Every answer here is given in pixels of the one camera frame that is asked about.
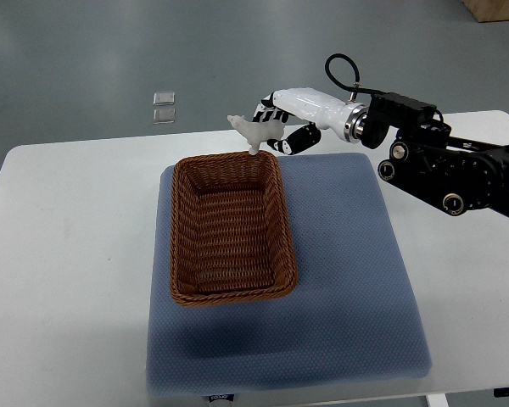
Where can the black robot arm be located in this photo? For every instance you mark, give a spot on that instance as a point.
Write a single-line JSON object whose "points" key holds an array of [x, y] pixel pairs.
{"points": [[452, 174]]}

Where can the white bear figurine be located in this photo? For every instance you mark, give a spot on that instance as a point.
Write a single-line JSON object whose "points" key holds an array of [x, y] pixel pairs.
{"points": [[256, 132]]}

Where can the brown wicker basket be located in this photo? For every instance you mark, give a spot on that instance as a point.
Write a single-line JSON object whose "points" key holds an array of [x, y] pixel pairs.
{"points": [[230, 238]]}

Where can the floor plate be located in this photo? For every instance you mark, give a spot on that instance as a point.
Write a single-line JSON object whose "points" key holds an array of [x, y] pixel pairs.
{"points": [[163, 98], [164, 116]]}

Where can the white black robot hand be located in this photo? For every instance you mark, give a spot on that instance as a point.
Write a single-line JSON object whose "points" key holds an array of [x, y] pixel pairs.
{"points": [[320, 112]]}

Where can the blue textured mat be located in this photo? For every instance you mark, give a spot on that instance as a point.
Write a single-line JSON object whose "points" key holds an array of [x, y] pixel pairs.
{"points": [[352, 317]]}

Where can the black label tag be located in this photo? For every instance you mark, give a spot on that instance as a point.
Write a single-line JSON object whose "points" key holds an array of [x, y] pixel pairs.
{"points": [[220, 397]]}

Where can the upper floor plate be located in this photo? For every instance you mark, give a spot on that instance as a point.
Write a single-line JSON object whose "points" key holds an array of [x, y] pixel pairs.
{"points": [[163, 98]]}

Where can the wooden box corner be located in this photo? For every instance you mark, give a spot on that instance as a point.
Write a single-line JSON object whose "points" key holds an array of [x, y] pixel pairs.
{"points": [[488, 10]]}

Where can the lower floor plate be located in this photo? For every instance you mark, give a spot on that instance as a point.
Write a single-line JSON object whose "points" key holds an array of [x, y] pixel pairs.
{"points": [[164, 116]]}

